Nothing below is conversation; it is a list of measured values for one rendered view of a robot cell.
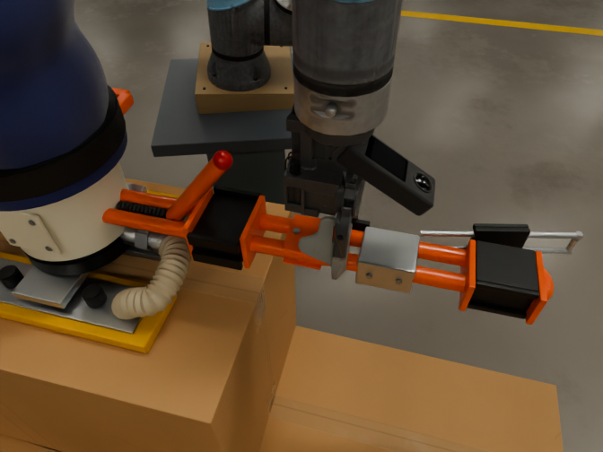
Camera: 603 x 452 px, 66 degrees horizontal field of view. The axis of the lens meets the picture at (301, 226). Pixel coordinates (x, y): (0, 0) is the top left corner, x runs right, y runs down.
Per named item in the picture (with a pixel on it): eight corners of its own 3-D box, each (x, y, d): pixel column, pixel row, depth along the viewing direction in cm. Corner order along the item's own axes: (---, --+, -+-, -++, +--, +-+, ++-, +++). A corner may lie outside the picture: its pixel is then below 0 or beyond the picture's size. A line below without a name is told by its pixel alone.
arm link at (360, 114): (397, 53, 45) (382, 108, 38) (391, 98, 48) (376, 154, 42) (308, 42, 46) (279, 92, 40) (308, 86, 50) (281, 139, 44)
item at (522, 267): (458, 310, 56) (468, 286, 52) (459, 264, 61) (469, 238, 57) (532, 325, 54) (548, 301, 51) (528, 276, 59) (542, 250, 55)
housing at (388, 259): (353, 285, 59) (356, 263, 56) (362, 246, 63) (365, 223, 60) (409, 296, 58) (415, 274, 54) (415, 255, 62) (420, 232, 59)
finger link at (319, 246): (299, 269, 59) (305, 204, 55) (345, 279, 58) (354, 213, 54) (292, 282, 57) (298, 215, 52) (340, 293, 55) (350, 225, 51)
